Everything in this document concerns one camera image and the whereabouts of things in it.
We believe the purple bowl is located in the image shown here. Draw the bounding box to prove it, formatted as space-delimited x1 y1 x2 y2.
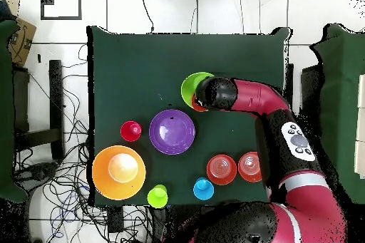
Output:
148 108 197 156

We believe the orange cup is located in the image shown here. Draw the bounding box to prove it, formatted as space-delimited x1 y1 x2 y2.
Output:
190 94 209 113

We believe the green bowl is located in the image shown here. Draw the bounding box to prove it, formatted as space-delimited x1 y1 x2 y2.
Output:
180 71 215 108

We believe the lime green cup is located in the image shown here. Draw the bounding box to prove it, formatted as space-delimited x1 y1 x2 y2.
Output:
147 184 169 209

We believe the red cup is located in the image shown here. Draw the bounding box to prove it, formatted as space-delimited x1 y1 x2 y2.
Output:
120 120 143 143

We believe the orange bowl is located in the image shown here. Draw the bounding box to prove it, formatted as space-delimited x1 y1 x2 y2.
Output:
237 151 262 183
206 154 238 186

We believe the blue cup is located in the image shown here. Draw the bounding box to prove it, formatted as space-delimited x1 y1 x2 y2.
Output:
192 177 215 201

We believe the dark green tablecloth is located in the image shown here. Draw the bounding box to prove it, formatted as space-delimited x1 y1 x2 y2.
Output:
86 25 292 207

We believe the large yellow bowl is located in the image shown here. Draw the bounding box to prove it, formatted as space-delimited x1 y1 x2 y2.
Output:
91 145 147 201

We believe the black metal stand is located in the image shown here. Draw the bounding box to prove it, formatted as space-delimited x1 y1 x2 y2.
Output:
12 59 65 161
283 63 324 135

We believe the black chair base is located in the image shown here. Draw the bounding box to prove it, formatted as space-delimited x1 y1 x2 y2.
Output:
14 161 59 187

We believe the green cloth covered table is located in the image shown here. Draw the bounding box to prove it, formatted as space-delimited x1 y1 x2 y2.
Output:
310 23 365 204
0 19 29 204

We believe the cardboard box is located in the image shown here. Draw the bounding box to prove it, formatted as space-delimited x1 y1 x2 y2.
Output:
6 16 37 68

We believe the white box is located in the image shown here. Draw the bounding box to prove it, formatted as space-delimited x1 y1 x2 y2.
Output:
357 73 365 109
354 140 365 180

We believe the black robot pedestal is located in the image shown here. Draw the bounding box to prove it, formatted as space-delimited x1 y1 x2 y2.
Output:
150 205 200 243

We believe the black floor cable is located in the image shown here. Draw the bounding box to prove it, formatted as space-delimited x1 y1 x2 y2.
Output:
138 0 155 33

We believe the tangle of cables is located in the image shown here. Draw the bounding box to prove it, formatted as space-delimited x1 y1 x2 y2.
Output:
14 44 152 243

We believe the black square frame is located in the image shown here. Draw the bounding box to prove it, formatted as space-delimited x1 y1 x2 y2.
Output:
40 0 83 21

